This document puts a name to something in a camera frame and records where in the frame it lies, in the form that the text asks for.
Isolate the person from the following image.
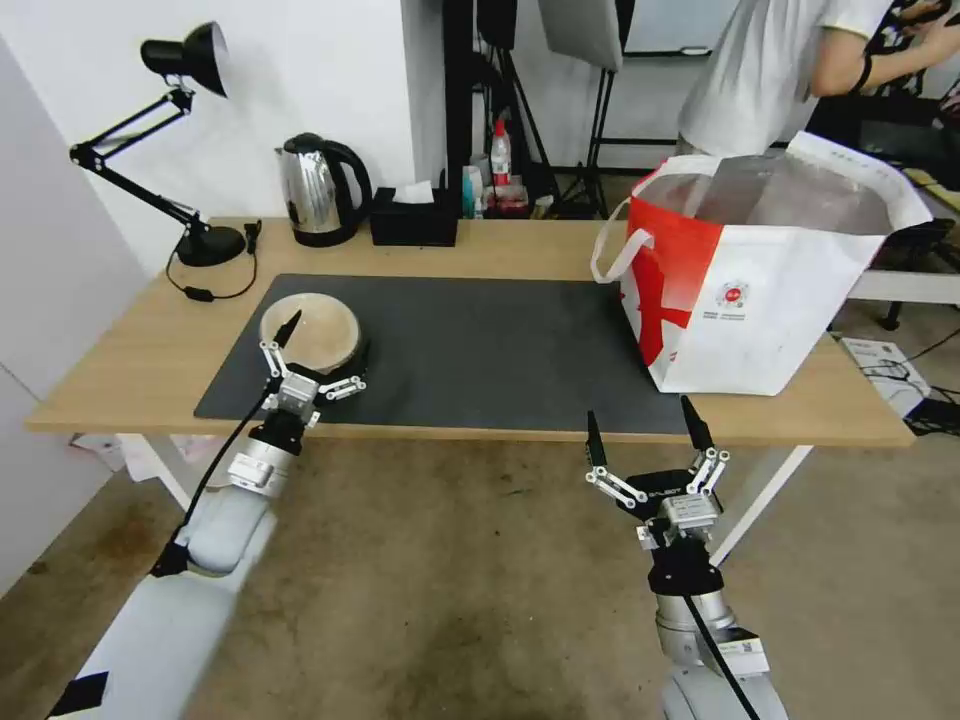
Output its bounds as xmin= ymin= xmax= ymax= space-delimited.
xmin=677 ymin=0 xmax=960 ymax=159

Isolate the white bench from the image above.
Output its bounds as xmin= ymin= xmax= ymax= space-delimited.
xmin=854 ymin=217 xmax=960 ymax=310

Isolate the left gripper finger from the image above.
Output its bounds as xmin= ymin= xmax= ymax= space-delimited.
xmin=314 ymin=338 xmax=374 ymax=403
xmin=258 ymin=308 xmax=304 ymax=391

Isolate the white table leg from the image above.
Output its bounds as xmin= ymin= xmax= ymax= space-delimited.
xmin=708 ymin=446 xmax=815 ymax=568
xmin=146 ymin=434 xmax=198 ymax=515

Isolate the black desk lamp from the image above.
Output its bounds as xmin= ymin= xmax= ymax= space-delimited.
xmin=68 ymin=20 xmax=247 ymax=268

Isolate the black upright frame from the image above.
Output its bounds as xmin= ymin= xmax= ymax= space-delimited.
xmin=443 ymin=0 xmax=481 ymax=220

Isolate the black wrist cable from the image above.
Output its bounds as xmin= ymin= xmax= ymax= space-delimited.
xmin=148 ymin=389 xmax=280 ymax=579
xmin=682 ymin=592 xmax=759 ymax=720

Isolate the black light stand tripod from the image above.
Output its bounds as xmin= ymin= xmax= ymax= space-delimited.
xmin=554 ymin=65 xmax=625 ymax=220

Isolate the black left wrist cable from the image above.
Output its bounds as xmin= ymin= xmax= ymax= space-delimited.
xmin=148 ymin=389 xmax=280 ymax=579

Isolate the beige paper bowl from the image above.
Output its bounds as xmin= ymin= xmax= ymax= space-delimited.
xmin=258 ymin=292 xmax=367 ymax=376

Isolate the black tissue box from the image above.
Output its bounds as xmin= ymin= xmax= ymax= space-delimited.
xmin=370 ymin=183 xmax=460 ymax=247

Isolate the black desk mat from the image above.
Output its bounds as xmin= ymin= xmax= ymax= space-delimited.
xmin=193 ymin=273 xmax=691 ymax=438

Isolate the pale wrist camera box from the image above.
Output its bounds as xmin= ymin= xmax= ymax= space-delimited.
xmin=638 ymin=496 xmax=720 ymax=553
xmin=278 ymin=373 xmax=322 ymax=415

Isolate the grey softbox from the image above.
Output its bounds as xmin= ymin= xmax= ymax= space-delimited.
xmin=538 ymin=0 xmax=628 ymax=73

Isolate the white cardboard box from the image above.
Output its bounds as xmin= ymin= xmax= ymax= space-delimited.
xmin=839 ymin=335 xmax=931 ymax=418

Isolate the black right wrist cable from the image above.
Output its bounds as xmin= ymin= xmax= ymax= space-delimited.
xmin=682 ymin=592 xmax=759 ymax=720

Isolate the red-capped bottle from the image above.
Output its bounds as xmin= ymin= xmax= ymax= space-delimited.
xmin=491 ymin=119 xmax=514 ymax=189

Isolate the steel electric kettle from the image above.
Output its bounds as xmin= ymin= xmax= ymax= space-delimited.
xmin=273 ymin=132 xmax=374 ymax=249

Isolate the white and red takeout bag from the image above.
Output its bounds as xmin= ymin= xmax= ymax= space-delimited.
xmin=590 ymin=131 xmax=935 ymax=397

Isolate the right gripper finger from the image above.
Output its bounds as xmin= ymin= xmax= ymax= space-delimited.
xmin=584 ymin=409 xmax=650 ymax=511
xmin=679 ymin=394 xmax=733 ymax=498

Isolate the black lamp cable with switch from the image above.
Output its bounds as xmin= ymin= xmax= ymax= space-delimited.
xmin=166 ymin=218 xmax=262 ymax=303

